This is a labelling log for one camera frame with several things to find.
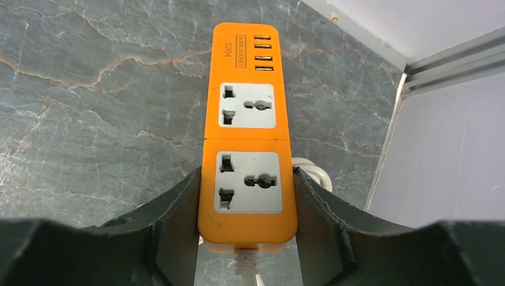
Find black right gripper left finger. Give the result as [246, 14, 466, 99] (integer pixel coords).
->
[1, 168, 201, 285]

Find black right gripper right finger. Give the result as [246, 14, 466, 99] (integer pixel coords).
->
[294, 167, 504, 285]

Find orange power strip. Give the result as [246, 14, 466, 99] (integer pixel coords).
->
[198, 23, 298, 253]

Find white coiled cable top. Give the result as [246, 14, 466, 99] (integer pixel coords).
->
[197, 157, 333, 286]

